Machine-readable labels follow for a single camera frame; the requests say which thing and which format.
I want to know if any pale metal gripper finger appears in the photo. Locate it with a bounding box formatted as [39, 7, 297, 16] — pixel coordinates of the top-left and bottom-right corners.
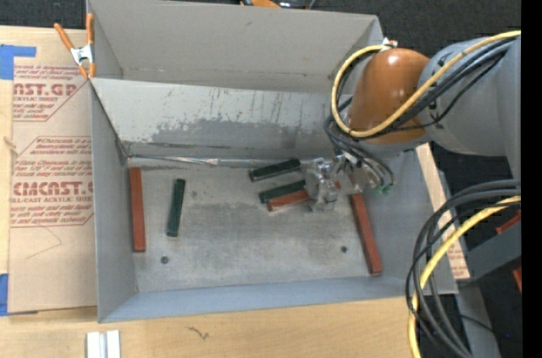
[312, 179, 340, 212]
[304, 162, 326, 201]

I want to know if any red-brown flat block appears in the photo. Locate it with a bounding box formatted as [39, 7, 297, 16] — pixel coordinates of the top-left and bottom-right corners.
[129, 166, 147, 253]
[265, 189, 312, 212]
[347, 193, 384, 278]

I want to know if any dark green flat block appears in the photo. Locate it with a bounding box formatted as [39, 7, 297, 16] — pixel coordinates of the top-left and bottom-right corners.
[257, 179, 307, 205]
[165, 178, 187, 239]
[248, 158, 303, 183]

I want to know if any grey metal bin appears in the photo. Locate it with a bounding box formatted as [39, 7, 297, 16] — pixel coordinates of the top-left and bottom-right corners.
[86, 0, 458, 324]

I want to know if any brown cardboard board red print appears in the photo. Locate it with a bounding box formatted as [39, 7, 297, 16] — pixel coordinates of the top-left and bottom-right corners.
[0, 25, 471, 317]

